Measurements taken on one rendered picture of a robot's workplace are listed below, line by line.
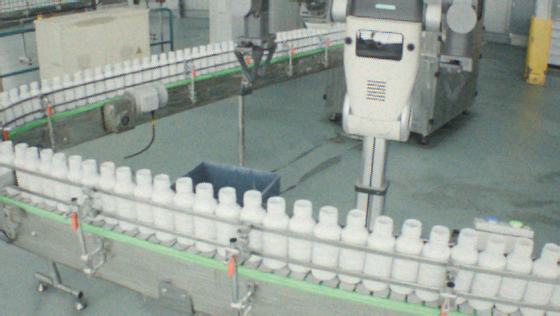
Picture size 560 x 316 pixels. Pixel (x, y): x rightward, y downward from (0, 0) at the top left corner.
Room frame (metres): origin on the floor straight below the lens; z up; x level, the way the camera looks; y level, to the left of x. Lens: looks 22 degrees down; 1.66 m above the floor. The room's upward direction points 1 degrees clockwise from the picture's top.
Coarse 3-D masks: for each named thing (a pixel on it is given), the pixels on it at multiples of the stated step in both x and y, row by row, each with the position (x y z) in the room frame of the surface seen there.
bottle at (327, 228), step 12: (324, 216) 0.88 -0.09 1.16; (336, 216) 0.89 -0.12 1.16; (324, 228) 0.88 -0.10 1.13; (336, 228) 0.88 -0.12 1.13; (336, 240) 0.87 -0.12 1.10; (312, 252) 0.89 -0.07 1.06; (324, 252) 0.87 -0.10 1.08; (336, 252) 0.87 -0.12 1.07; (324, 264) 0.87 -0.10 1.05; (336, 264) 0.88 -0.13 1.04; (324, 276) 0.87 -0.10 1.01
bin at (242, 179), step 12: (192, 168) 1.57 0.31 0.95; (204, 168) 1.64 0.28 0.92; (216, 168) 1.63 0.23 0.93; (228, 168) 1.61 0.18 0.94; (240, 168) 1.59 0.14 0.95; (192, 180) 1.57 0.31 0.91; (204, 180) 1.64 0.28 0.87; (216, 180) 1.63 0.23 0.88; (228, 180) 1.61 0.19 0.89; (240, 180) 1.59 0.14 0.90; (252, 180) 1.58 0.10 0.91; (264, 180) 1.56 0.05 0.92; (276, 180) 1.50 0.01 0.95; (216, 192) 1.63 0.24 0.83; (240, 192) 1.59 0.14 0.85; (264, 192) 1.40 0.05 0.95; (276, 192) 1.51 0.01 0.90; (144, 300) 1.15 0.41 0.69
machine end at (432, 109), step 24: (432, 0) 4.30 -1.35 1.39; (480, 0) 5.22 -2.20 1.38; (480, 24) 5.29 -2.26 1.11; (432, 48) 4.28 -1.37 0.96; (480, 48) 5.38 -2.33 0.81; (336, 72) 4.92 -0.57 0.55; (432, 72) 4.27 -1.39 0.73; (336, 96) 4.91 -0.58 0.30; (432, 96) 4.27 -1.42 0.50; (336, 120) 4.97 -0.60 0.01; (432, 120) 4.25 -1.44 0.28
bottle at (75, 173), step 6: (72, 156) 1.16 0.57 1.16; (78, 156) 1.17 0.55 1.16; (72, 162) 1.14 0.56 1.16; (78, 162) 1.14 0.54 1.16; (72, 168) 1.14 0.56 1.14; (78, 168) 1.14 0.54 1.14; (72, 174) 1.13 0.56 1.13; (78, 174) 1.13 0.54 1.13; (72, 180) 1.12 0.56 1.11; (78, 180) 1.13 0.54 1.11; (72, 186) 1.12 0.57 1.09; (72, 192) 1.13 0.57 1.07; (78, 192) 1.12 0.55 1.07; (78, 198) 1.12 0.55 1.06; (84, 210) 1.13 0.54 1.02
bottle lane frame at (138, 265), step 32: (32, 224) 1.16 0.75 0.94; (64, 224) 1.11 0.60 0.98; (64, 256) 1.12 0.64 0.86; (96, 256) 1.07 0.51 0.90; (128, 256) 1.03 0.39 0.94; (160, 256) 0.99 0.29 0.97; (192, 256) 0.96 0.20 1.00; (128, 288) 1.04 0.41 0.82; (192, 288) 0.96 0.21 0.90; (224, 288) 0.93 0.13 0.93; (256, 288) 0.90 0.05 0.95; (288, 288) 0.87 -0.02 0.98; (320, 288) 0.85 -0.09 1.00
